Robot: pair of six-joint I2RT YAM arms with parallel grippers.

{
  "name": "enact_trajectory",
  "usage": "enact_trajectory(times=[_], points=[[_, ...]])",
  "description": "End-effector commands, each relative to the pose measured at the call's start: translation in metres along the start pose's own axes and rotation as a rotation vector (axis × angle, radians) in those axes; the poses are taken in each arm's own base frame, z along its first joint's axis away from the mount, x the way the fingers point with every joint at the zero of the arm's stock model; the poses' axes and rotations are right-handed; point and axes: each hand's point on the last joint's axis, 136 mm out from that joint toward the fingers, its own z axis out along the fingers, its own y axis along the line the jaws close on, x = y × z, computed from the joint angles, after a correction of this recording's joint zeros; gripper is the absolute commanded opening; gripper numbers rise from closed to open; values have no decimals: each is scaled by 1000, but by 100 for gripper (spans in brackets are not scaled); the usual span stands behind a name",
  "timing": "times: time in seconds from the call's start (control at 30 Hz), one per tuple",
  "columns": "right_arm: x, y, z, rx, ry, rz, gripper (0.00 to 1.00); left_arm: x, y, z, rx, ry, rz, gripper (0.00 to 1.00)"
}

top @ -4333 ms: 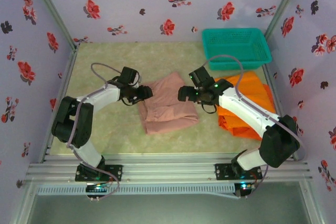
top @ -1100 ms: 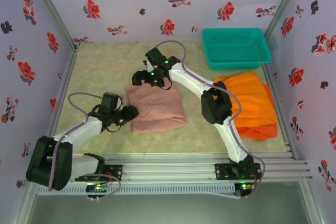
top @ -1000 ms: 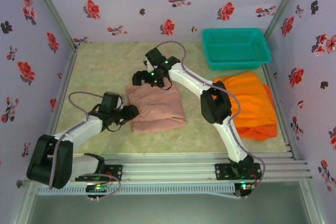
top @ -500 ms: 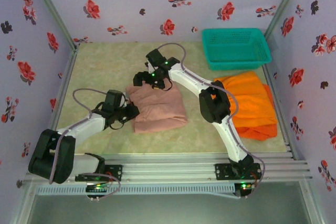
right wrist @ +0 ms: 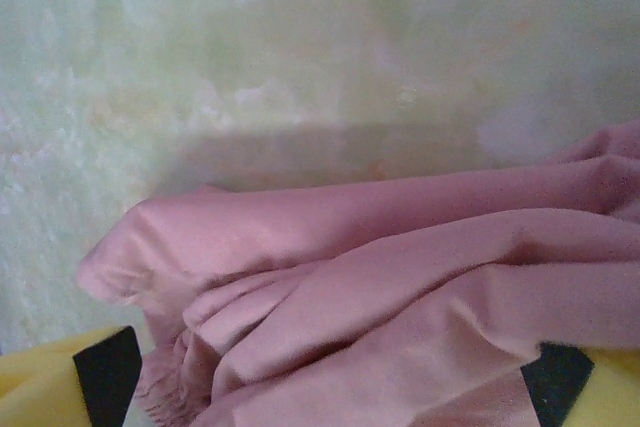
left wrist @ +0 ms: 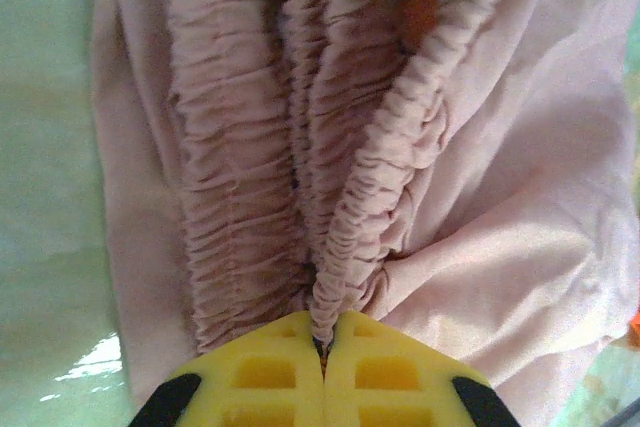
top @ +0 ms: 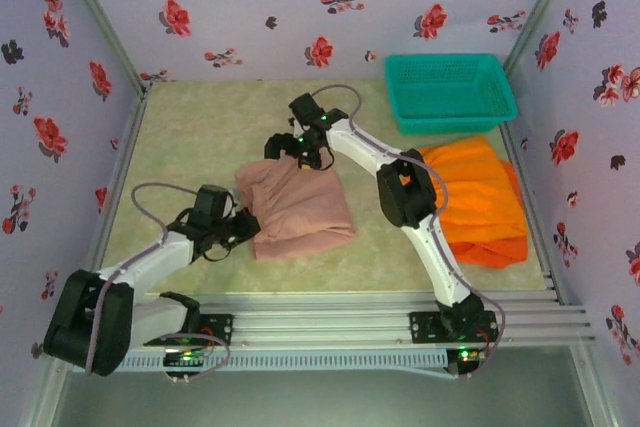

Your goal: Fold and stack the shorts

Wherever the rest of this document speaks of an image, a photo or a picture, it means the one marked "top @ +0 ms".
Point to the dusty pink shorts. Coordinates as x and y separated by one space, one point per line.
300 212

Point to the light orange shorts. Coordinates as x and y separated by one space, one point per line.
475 187

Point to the red-orange shorts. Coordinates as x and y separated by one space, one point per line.
500 254

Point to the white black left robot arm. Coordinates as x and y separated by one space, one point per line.
90 322

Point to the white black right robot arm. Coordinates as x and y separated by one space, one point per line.
410 192

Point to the teal plastic basket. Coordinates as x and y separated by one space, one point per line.
450 82

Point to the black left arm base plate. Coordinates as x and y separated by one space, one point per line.
220 329

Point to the aluminium table side rail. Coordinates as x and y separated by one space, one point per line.
513 139
130 137

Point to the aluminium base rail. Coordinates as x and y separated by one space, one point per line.
325 319

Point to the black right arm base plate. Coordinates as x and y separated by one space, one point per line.
425 327

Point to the aluminium frame post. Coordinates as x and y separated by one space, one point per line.
40 407
543 7
103 17
595 392

